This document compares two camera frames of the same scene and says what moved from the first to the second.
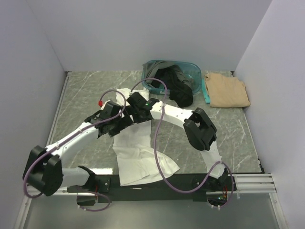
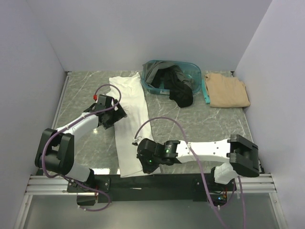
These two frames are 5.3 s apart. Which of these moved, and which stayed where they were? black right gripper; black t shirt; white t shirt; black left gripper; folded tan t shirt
Moved: black right gripper; black left gripper; white t shirt
Stayed: folded tan t shirt; black t shirt
